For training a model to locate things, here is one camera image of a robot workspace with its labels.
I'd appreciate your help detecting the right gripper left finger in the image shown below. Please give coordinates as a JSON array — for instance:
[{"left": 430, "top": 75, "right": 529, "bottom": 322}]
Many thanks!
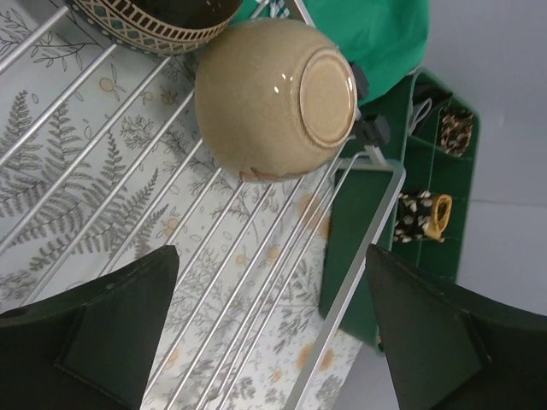
[{"left": 57, "top": 245, "right": 179, "bottom": 408}]

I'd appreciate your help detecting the dark brown patterned bowl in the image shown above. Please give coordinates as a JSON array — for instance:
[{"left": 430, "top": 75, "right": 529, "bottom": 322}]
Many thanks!
[{"left": 66, "top": 0, "right": 243, "bottom": 56}]

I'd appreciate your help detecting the beige bowl back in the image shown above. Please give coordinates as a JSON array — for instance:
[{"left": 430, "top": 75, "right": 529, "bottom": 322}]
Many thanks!
[{"left": 195, "top": 18, "right": 357, "bottom": 182}]

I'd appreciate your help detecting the floral patterned table mat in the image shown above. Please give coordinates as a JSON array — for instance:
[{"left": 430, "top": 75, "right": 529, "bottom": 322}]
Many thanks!
[{"left": 0, "top": 0, "right": 364, "bottom": 410}]

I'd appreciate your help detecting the metal wire dish rack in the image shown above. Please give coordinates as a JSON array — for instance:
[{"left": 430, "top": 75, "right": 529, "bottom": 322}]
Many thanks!
[{"left": 0, "top": 0, "right": 407, "bottom": 410}]

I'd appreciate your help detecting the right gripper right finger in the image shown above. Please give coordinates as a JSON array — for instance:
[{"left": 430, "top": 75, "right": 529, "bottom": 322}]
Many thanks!
[{"left": 365, "top": 245, "right": 546, "bottom": 409}]

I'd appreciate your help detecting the black floral hair tie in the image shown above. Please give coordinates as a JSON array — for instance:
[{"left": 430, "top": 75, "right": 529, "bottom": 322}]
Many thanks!
[{"left": 392, "top": 190, "right": 437, "bottom": 244}]

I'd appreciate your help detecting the green cloth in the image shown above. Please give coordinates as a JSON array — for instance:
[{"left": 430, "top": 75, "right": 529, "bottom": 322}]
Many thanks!
[{"left": 303, "top": 0, "right": 430, "bottom": 104}]

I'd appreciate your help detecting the black gold hair tie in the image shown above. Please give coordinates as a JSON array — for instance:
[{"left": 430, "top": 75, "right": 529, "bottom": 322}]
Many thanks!
[{"left": 438, "top": 108, "right": 474, "bottom": 158}]

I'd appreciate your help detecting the yellow hair tie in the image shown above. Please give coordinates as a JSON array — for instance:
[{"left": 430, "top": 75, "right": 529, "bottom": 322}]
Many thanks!
[{"left": 422, "top": 194, "right": 453, "bottom": 243}]

